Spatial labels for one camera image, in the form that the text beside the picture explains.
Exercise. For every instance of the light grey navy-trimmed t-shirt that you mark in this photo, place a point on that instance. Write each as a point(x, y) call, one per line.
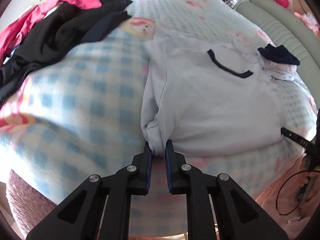
point(206, 98)

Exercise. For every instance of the grey padded headboard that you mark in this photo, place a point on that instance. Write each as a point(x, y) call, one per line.
point(284, 28)

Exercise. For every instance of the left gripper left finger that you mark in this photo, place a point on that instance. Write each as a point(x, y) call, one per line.
point(99, 208)

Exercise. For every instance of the white folded clothes stack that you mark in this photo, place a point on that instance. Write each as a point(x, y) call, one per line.
point(278, 71)

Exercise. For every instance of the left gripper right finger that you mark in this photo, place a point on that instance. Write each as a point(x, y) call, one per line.
point(217, 207)

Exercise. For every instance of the pink garment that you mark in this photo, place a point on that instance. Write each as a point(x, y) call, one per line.
point(15, 32)

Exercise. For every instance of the navy folded garment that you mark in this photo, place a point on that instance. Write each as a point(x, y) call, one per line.
point(278, 54)

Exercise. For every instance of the black garment pile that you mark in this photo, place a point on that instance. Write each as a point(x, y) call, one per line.
point(52, 38)

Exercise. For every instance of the pink bunny plush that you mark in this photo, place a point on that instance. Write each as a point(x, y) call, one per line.
point(309, 21)

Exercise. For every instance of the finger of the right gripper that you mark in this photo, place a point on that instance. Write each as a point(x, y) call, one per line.
point(296, 138)

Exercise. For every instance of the red round plush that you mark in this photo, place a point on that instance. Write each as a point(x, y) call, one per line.
point(283, 3)

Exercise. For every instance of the blue checkered cartoon blanket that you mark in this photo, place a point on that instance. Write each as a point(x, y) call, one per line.
point(82, 115)

